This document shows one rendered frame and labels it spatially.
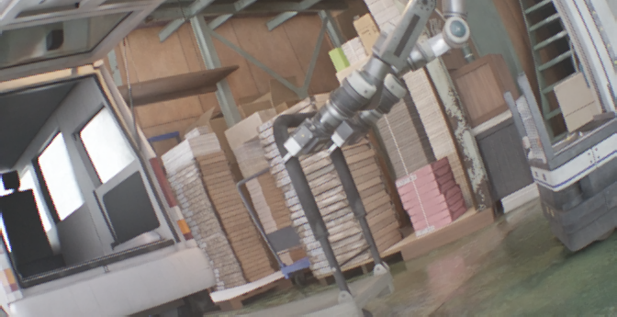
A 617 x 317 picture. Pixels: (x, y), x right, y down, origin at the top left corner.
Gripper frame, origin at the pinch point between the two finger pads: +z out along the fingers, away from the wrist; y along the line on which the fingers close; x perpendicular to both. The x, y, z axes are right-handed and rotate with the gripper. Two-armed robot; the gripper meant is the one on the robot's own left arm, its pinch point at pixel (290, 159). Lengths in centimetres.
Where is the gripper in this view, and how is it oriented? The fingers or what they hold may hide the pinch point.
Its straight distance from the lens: 182.3
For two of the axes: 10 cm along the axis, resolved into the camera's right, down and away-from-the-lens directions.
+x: 6.4, 7.3, -2.5
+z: -6.4, 6.8, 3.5
